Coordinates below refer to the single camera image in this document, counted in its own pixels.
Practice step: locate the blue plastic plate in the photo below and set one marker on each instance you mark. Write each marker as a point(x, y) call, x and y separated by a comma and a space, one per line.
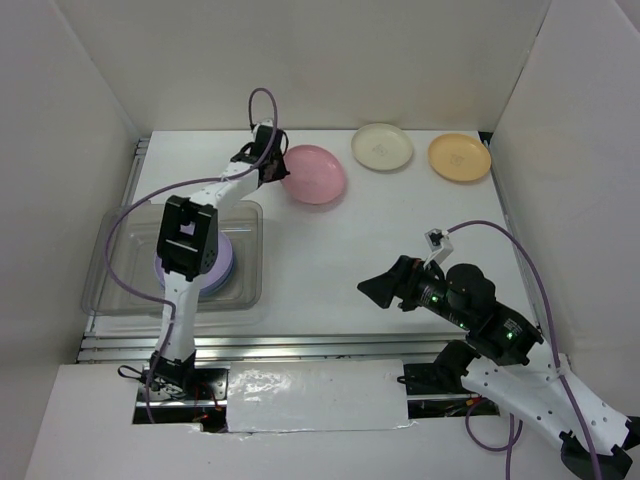
point(217, 278)

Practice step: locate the cream plastic plate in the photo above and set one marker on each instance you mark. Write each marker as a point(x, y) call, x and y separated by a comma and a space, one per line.
point(381, 147)

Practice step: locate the purple plate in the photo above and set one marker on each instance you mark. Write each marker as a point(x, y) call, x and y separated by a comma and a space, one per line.
point(225, 249)

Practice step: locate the aluminium frame rail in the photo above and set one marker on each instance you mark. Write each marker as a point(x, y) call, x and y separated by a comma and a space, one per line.
point(314, 256)

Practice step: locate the white foil tape sheet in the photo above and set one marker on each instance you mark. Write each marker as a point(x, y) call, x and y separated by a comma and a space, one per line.
point(316, 396)

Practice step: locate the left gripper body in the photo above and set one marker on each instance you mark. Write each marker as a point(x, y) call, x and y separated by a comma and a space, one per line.
point(279, 169)

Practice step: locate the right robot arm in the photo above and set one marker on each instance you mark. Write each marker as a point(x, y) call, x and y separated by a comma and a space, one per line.
point(505, 359)

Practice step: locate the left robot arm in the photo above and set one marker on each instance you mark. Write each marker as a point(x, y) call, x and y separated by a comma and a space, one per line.
point(188, 245)

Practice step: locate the orange plastic plate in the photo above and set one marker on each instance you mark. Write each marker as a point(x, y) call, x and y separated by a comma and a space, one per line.
point(459, 158)

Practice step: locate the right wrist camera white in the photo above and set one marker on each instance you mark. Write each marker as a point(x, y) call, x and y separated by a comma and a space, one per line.
point(440, 246)

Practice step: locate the clear plastic bin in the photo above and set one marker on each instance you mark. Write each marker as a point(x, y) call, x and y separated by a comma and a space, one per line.
point(134, 261)

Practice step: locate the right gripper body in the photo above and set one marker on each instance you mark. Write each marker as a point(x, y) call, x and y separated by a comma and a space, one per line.
point(427, 290)

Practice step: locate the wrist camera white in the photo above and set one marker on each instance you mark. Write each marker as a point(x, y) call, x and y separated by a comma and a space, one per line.
point(262, 128)
point(440, 246)

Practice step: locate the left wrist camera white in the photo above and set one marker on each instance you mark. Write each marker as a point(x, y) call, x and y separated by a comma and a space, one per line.
point(262, 128)

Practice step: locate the pink plastic plate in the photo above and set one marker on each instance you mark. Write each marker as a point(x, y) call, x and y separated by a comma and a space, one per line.
point(316, 176)

